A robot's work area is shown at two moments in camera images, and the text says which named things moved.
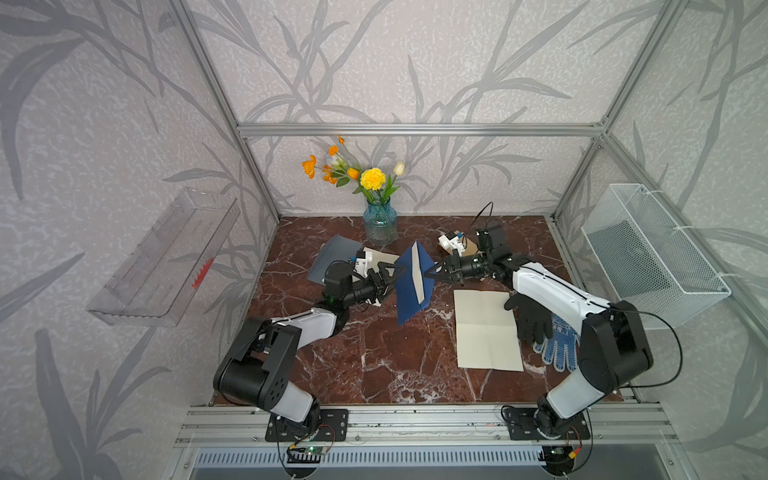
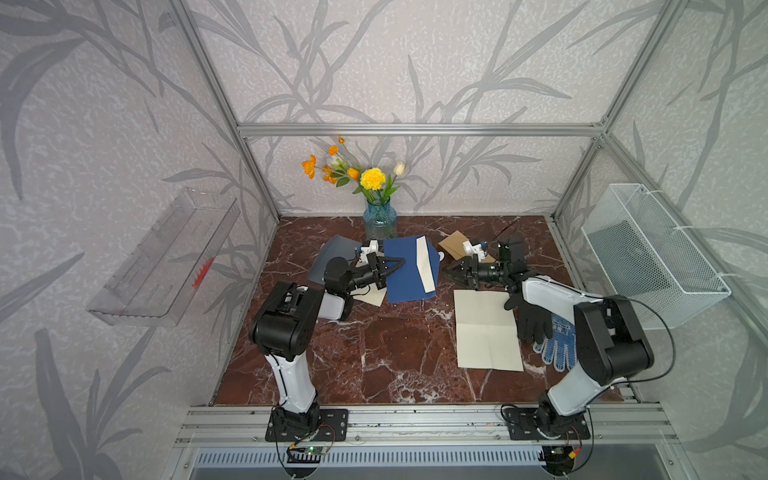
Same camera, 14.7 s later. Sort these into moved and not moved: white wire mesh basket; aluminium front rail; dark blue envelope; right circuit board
Moved: dark blue envelope
Not moved: white wire mesh basket; aluminium front rail; right circuit board
